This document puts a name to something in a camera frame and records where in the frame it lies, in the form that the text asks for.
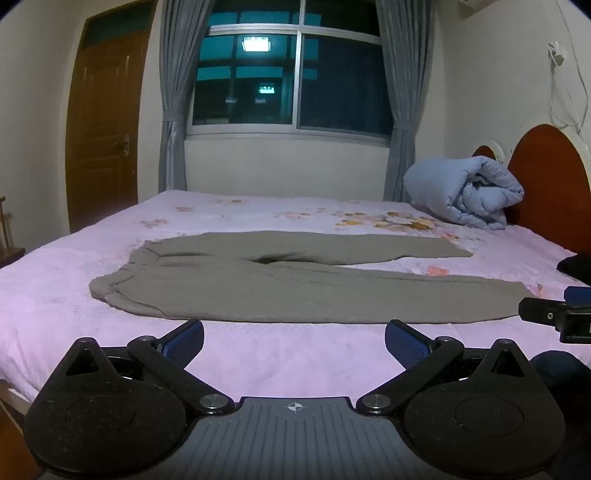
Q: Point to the grey pants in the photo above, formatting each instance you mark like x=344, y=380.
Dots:
x=277, y=286

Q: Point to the dark cloth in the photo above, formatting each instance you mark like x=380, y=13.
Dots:
x=577, y=267

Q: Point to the sliding glass window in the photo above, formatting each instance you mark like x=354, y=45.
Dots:
x=286, y=74

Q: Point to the rolled light blue quilt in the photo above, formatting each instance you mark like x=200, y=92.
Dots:
x=461, y=194

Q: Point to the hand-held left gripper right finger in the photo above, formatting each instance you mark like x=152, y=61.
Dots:
x=405, y=341

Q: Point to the dark blue clothing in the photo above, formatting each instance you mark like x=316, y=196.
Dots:
x=561, y=374

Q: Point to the grey curtain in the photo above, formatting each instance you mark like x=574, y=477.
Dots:
x=178, y=83
x=406, y=92

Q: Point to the wooden chair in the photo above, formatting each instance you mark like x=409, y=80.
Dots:
x=7, y=249

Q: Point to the brown wooden headboard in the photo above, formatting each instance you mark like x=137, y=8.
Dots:
x=549, y=184

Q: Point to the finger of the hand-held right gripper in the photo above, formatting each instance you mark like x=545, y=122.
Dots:
x=540, y=313
x=579, y=294

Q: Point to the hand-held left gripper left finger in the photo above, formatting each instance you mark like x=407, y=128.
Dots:
x=184, y=340

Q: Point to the white air conditioner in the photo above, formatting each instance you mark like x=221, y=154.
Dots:
x=473, y=2

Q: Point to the white wall socket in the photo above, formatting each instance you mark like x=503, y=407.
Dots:
x=557, y=54

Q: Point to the bed with pink floral sheet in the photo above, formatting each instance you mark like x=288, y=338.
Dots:
x=69, y=295

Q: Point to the brown wooden door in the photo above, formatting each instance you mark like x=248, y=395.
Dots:
x=104, y=115

